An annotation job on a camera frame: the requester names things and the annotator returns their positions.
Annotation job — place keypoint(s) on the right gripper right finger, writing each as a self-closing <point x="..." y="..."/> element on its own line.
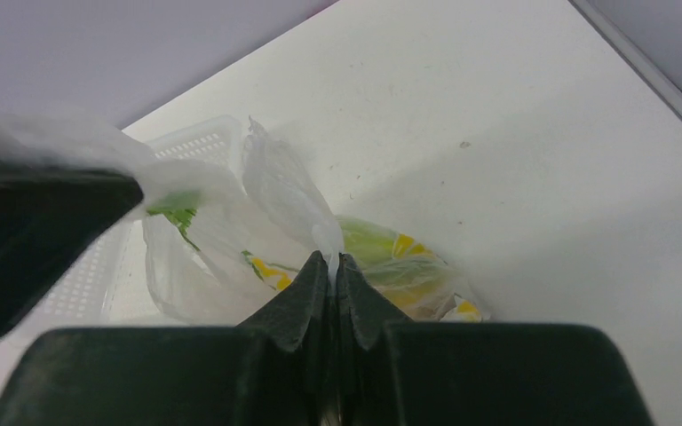
<point x="400" y="372"/>

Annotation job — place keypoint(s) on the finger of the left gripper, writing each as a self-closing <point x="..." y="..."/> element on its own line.
<point x="49" y="215"/>

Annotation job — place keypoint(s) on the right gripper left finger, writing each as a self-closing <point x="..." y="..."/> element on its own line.
<point x="261" y="372"/>

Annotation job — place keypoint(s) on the clear plastic bag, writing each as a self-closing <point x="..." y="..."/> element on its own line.
<point x="228" y="237"/>

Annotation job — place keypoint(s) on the green fake fruit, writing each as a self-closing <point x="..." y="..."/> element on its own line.
<point x="385" y="254"/>

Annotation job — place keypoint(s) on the white perforated plastic tray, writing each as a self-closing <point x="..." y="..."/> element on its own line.
<point x="107" y="282"/>

